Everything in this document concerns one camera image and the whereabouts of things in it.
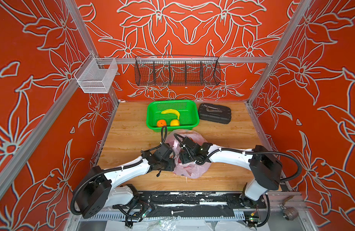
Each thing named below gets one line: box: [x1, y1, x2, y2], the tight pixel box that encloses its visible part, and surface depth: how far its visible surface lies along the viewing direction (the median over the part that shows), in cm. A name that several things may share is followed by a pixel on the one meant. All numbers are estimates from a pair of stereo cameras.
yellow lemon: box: [169, 119, 180, 127], surface depth 100 cm
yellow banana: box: [160, 108, 180, 120], surface depth 112 cm
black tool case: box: [198, 102, 232, 125], surface depth 106 cm
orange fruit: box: [156, 119, 167, 128], surface depth 102 cm
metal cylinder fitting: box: [282, 206, 299, 221], surface depth 68 cm
